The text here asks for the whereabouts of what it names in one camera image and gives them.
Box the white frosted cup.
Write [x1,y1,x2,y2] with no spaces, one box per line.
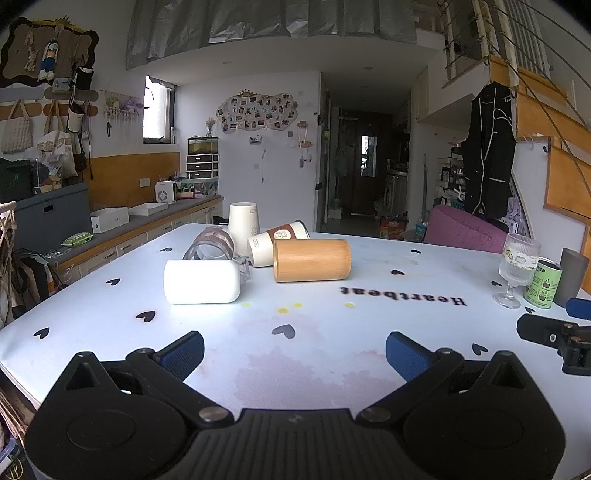
[163,260,242,304]

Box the grey plastic cup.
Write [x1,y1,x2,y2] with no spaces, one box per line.
[554,248,589,308]

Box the brown white paper cup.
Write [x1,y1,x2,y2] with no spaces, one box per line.
[247,220,310,268]

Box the wooden bamboo cup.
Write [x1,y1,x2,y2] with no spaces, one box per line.
[273,239,352,283]

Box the green tin can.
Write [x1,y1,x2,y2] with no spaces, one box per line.
[523,257,562,309]

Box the clear stemmed wine glass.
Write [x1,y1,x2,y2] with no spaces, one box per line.
[493,233,541,309]

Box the white tablecloth with hearts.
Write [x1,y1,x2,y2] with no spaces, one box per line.
[1,224,590,479]

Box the clear glass mug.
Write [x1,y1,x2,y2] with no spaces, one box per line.
[182,226,250,283]

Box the purple armchair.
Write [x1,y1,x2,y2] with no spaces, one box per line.
[424,205,507,253]

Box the wooden counter cabinet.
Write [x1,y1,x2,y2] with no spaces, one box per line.
[49,195,223,284]

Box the white flat tray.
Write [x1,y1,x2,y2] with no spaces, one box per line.
[128,202,168,217]

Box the white box on counter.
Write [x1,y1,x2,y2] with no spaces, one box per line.
[90,207,129,234]

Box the white small appliance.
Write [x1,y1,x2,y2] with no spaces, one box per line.
[154,180,176,204]

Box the black jacket hanging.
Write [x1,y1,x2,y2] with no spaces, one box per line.
[462,82,516,220]

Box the grey storage box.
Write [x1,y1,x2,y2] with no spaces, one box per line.
[15,183,92,254]

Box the drawer organizer unit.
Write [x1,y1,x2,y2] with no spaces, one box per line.
[185,136,219,179]

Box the photo collage wall board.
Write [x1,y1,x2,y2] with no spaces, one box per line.
[215,90,298,134]

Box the cartoon felt wall board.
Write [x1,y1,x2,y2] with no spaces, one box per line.
[1,16,99,88]

